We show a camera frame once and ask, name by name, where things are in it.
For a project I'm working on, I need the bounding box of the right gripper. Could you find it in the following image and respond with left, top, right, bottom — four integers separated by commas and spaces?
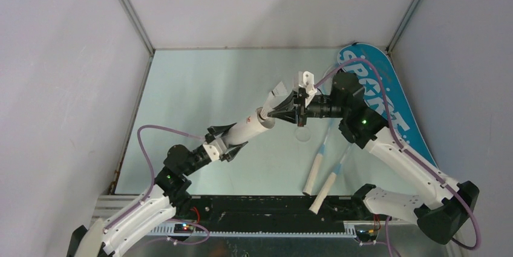
267, 89, 347, 128

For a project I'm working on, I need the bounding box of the white shuttlecock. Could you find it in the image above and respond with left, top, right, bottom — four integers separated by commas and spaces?
269, 82, 288, 97
260, 94, 287, 120

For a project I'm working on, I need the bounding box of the white shuttlecock tube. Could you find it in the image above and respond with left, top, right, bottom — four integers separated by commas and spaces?
222, 107, 275, 146

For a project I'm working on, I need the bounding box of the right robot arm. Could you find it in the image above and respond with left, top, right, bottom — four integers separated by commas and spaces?
269, 71, 479, 244

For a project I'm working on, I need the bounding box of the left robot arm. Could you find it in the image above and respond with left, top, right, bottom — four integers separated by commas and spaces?
67, 123, 256, 256

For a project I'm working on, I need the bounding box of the blue badminton racket left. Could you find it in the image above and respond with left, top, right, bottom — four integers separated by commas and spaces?
302, 119, 335, 195

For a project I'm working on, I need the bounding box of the blue badminton racket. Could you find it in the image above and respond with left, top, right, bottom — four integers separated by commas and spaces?
302, 119, 335, 195
309, 144, 353, 214

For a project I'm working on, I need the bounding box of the blue badminton racket right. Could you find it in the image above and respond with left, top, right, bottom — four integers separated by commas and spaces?
309, 144, 353, 214

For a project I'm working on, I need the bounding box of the clear tube lid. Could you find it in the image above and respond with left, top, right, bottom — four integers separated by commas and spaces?
295, 127, 312, 143

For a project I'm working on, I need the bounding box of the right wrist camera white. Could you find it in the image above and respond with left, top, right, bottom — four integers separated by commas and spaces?
293, 71, 318, 100

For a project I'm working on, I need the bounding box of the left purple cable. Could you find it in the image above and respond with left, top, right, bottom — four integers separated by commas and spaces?
102, 125, 207, 232

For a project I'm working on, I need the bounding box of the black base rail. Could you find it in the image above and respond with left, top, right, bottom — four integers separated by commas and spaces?
175, 195, 375, 234

